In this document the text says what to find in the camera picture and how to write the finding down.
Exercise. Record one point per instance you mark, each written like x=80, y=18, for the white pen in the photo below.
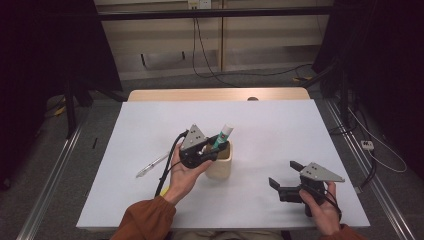
x=151, y=165

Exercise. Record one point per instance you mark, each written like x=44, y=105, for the black horizontal metal bar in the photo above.
x=213, y=13

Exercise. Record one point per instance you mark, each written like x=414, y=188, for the person's left hand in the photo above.
x=181, y=180

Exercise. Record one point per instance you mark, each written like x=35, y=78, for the white wall outlet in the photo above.
x=200, y=4

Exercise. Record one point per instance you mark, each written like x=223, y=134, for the aluminium floor rail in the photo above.
x=50, y=186
x=373, y=180

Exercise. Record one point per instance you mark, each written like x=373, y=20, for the black curtain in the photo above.
x=383, y=66
x=43, y=66

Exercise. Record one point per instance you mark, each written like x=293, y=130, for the person's right hand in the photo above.
x=326, y=216

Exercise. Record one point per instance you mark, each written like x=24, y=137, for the white table mat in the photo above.
x=260, y=133

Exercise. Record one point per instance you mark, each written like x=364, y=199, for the black metal stand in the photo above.
x=70, y=110

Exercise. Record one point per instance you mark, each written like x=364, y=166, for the beige cup holder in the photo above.
x=218, y=168

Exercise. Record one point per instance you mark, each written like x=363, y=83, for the green and white glue stick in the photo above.
x=222, y=135

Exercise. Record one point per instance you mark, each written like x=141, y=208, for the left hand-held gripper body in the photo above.
x=194, y=138

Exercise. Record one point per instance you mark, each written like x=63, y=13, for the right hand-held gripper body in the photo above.
x=316, y=173

